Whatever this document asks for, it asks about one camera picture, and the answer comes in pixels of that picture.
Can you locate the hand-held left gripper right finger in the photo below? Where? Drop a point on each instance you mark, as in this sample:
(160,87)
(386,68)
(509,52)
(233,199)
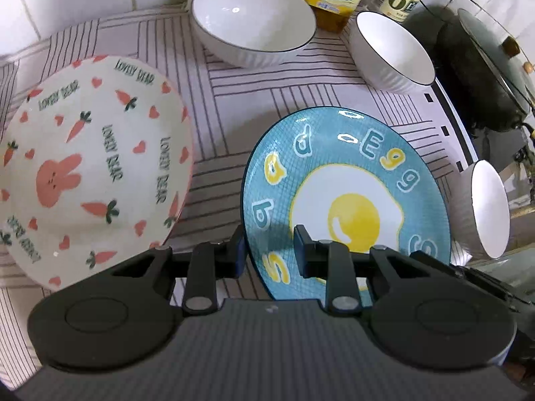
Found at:
(299,251)

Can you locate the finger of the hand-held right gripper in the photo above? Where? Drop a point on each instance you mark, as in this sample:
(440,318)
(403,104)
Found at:
(424,255)

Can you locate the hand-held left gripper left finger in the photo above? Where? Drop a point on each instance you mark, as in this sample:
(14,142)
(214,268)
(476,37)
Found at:
(239,255)

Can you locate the small white ribbed bowl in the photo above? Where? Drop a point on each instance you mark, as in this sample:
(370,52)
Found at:
(489,209)

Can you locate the blue fried egg plate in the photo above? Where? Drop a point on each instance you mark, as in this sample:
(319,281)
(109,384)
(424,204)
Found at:
(355,175)

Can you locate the striped table mat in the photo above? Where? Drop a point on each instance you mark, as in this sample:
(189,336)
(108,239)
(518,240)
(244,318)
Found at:
(234,112)

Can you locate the black wok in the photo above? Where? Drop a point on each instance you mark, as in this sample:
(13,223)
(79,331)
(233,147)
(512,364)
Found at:
(459,85)

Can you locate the white carrot rabbit plate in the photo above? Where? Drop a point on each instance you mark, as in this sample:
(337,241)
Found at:
(83,154)

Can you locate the glass wok lid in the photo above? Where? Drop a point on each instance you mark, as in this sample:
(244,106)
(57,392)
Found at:
(489,54)

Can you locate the medium white ribbed bowl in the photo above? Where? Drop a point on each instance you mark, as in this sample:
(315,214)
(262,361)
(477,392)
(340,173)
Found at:
(388,46)

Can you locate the large white ribbed bowl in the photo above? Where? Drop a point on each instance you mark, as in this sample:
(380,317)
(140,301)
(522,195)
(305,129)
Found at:
(250,21)

